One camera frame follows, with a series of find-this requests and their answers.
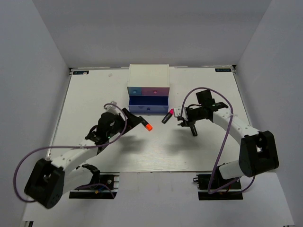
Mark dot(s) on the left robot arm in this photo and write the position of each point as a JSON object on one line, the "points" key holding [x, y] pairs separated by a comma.
{"points": [[50, 179]]}

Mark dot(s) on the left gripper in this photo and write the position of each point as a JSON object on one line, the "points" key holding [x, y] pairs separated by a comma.
{"points": [[133, 121]]}

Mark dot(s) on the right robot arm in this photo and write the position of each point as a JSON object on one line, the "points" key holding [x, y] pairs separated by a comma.
{"points": [[258, 153]]}

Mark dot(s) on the white drawer organizer box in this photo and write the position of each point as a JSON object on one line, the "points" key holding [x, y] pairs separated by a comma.
{"points": [[148, 75]]}

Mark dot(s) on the pink cap highlighter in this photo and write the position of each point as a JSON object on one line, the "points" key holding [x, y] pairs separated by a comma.
{"points": [[168, 116]]}

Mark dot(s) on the small blue drawer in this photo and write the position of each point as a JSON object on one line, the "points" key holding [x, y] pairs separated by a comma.
{"points": [[134, 91]]}

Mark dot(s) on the corner label sticker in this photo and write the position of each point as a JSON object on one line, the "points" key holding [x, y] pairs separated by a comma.
{"points": [[223, 70], [80, 72]]}

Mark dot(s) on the pink drawer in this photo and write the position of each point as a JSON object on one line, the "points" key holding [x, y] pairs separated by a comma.
{"points": [[155, 91]]}

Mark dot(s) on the wide blue drawer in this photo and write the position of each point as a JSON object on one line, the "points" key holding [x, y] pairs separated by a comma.
{"points": [[148, 104]]}

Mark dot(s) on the left corner label sticker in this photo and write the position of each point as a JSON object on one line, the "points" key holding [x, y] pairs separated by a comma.
{"points": [[80, 72]]}

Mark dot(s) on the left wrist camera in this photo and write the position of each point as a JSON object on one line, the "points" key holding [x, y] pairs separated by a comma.
{"points": [[111, 107]]}

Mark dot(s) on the right corner label sticker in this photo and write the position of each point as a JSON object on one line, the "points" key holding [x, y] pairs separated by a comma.
{"points": [[223, 70]]}

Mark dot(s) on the orange cap highlighter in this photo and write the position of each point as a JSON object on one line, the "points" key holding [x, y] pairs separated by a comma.
{"points": [[145, 124]]}

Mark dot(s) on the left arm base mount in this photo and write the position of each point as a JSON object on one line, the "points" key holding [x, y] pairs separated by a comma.
{"points": [[103, 188]]}

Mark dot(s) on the green cap highlighter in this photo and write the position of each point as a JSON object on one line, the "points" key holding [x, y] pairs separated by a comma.
{"points": [[193, 130]]}

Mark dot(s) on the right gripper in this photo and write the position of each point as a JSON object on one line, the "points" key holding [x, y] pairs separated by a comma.
{"points": [[188, 123]]}

